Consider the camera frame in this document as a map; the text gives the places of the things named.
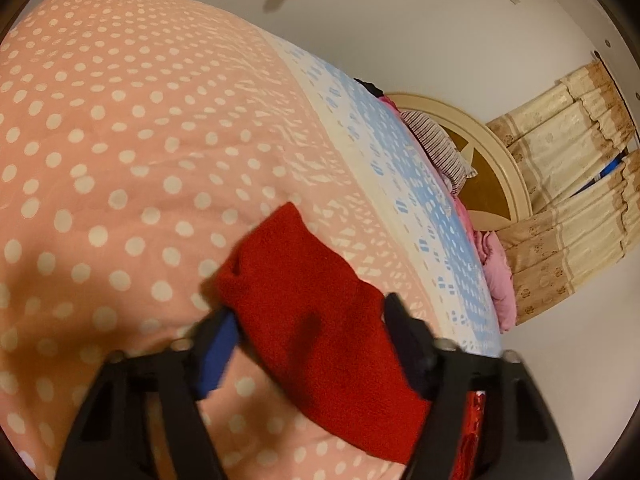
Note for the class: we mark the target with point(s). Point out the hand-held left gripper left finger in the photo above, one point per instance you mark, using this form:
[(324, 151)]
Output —
[(216, 355)]

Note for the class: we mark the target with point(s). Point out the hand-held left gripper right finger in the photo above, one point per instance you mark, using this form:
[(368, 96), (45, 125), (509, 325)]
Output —
[(407, 345)]

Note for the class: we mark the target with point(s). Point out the red knit garment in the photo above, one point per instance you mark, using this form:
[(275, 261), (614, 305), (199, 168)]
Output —
[(310, 310)]

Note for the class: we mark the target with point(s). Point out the shiny red object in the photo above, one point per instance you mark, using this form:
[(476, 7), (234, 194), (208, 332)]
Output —
[(475, 430)]

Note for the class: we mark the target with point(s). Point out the pink pillow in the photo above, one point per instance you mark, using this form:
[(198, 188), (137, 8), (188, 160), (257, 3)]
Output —
[(500, 280)]

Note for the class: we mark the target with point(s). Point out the striped pillow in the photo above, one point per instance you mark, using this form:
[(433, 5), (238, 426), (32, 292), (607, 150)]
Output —
[(435, 140)]

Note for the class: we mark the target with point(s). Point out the cream and brown headboard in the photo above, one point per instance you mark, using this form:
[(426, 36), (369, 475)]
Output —
[(505, 160)]

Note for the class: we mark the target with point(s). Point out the pink and blue dotted bedspread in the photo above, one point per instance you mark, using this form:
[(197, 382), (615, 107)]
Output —
[(125, 160)]

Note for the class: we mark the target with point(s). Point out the beige floral curtain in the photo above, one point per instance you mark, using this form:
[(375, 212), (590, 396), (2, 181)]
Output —
[(565, 185)]

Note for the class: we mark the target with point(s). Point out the dark cloth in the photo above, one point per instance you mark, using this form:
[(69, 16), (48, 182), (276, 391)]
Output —
[(367, 87)]

